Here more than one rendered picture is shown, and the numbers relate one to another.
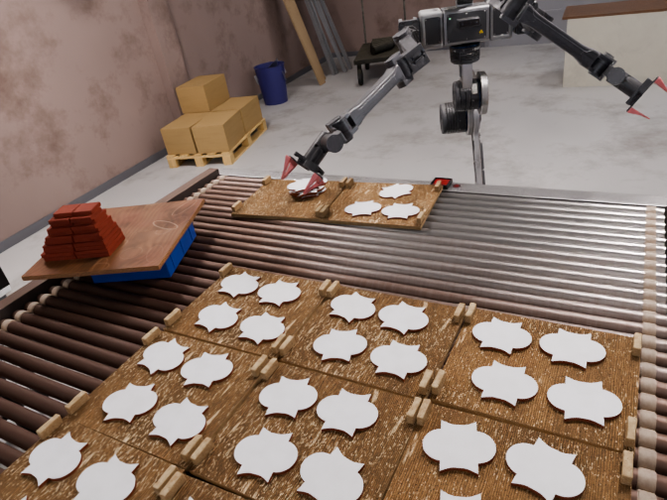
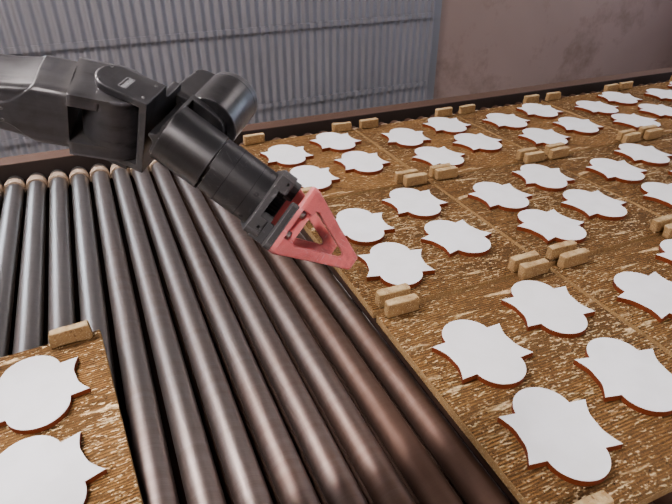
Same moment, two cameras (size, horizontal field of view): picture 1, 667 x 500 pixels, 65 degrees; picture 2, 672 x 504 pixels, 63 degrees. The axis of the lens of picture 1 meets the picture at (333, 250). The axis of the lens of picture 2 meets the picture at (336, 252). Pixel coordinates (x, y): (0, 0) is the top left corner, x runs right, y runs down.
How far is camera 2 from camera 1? 203 cm
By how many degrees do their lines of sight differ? 110
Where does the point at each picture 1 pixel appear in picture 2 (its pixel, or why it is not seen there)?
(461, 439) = (434, 156)
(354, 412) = (494, 191)
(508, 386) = (363, 158)
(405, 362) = (412, 196)
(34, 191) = not seen: outside the picture
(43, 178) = not seen: outside the picture
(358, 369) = (458, 216)
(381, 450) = (491, 175)
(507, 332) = (304, 175)
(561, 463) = (394, 134)
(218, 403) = (640, 258)
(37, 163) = not seen: outside the picture
